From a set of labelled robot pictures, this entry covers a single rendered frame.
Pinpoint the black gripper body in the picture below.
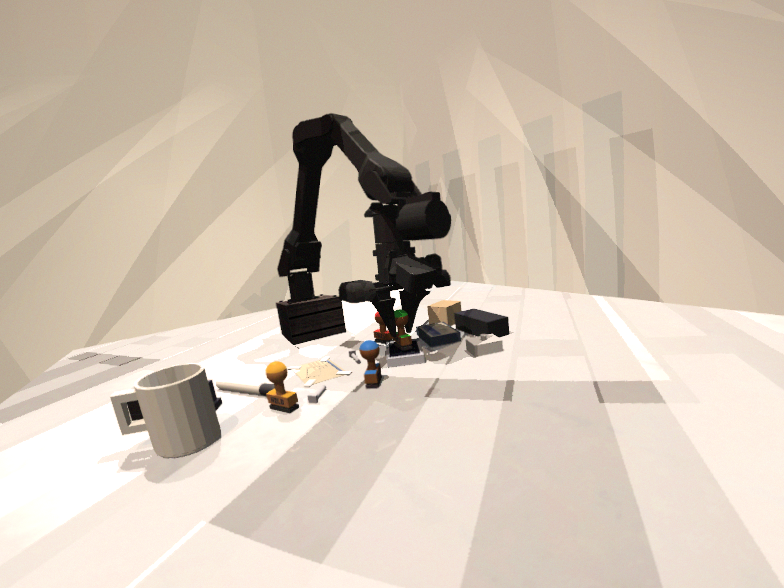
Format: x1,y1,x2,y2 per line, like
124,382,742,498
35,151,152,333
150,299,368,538
338,241,451,304

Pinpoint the orange rubber stamp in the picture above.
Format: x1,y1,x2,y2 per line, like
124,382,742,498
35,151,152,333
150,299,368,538
265,361,299,413

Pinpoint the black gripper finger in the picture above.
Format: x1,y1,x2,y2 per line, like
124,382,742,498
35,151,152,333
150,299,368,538
399,290,431,333
368,297,396,337

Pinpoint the beige mug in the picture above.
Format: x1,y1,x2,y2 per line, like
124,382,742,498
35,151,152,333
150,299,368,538
110,363,220,458

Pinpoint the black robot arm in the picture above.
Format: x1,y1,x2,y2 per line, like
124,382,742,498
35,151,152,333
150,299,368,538
278,113,451,303

